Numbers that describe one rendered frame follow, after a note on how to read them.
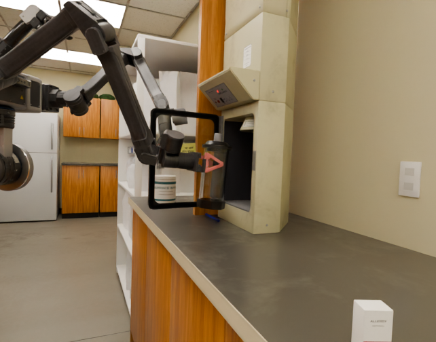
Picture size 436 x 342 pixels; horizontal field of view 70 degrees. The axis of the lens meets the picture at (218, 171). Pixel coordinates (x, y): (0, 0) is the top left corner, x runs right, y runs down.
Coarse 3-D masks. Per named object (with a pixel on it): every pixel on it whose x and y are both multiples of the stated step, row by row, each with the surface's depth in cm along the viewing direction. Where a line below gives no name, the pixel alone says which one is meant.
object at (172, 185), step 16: (160, 128) 123; (176, 128) 126; (192, 128) 130; (208, 128) 133; (192, 144) 130; (160, 176) 124; (176, 176) 127; (192, 176) 131; (160, 192) 125; (176, 192) 128; (192, 192) 131
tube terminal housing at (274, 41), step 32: (256, 32) 110; (288, 32) 111; (224, 64) 135; (256, 64) 110; (288, 64) 113; (288, 96) 117; (256, 128) 109; (288, 128) 120; (256, 160) 109; (288, 160) 125; (256, 192) 110; (288, 192) 129; (256, 224) 110
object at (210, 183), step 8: (208, 144) 108; (208, 152) 109; (216, 152) 108; (224, 152) 109; (224, 160) 110; (224, 168) 110; (208, 176) 109; (216, 176) 109; (224, 176) 110; (200, 184) 112; (208, 184) 109; (216, 184) 109; (224, 184) 111; (200, 192) 111; (208, 192) 109; (216, 192) 109; (224, 192) 112; (208, 200) 109; (216, 200) 109
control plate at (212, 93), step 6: (222, 84) 114; (210, 90) 126; (216, 90) 122; (222, 90) 118; (228, 90) 114; (210, 96) 130; (216, 96) 126; (222, 96) 122; (228, 96) 118; (234, 96) 115; (222, 102) 126; (228, 102) 122
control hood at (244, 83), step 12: (228, 72) 105; (240, 72) 104; (252, 72) 106; (204, 84) 125; (216, 84) 118; (228, 84) 111; (240, 84) 105; (252, 84) 106; (240, 96) 111; (252, 96) 107; (216, 108) 134; (228, 108) 129
